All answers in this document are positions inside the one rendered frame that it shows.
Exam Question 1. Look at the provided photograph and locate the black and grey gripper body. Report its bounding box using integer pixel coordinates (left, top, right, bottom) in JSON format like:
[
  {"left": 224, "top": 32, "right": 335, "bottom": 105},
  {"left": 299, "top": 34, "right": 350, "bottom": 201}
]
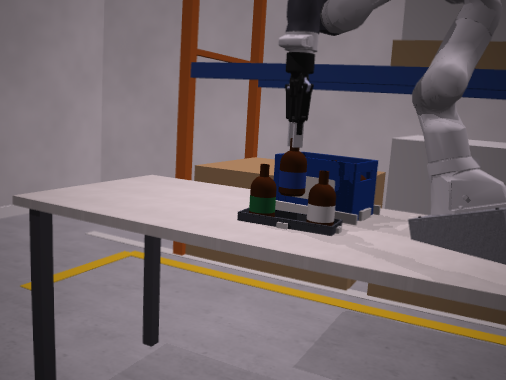
[{"left": 286, "top": 52, "right": 315, "bottom": 94}]

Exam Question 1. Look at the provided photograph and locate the brown bottle with blue label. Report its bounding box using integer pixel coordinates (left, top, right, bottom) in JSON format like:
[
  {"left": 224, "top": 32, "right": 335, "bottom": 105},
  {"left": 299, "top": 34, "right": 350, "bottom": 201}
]
[{"left": 278, "top": 138, "right": 307, "bottom": 197}]

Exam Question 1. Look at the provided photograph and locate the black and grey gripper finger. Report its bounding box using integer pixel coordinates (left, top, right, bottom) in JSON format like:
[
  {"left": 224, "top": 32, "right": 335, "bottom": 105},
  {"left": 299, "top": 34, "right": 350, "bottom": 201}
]
[
  {"left": 292, "top": 77, "right": 314, "bottom": 148},
  {"left": 285, "top": 80, "right": 295, "bottom": 146}
]

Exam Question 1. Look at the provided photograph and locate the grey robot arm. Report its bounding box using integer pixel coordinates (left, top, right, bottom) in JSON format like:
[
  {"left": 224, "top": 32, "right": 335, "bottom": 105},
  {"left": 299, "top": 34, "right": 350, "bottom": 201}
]
[{"left": 279, "top": 0, "right": 506, "bottom": 215}]

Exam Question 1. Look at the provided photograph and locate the brown bottle with green label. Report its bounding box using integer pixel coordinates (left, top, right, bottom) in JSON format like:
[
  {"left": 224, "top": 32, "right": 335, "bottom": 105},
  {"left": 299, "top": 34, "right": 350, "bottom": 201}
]
[{"left": 249, "top": 164, "right": 277, "bottom": 217}]

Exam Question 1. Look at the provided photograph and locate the blue crate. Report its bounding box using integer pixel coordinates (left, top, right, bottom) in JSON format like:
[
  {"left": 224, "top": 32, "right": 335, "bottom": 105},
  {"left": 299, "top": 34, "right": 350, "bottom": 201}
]
[{"left": 274, "top": 152, "right": 378, "bottom": 218}]

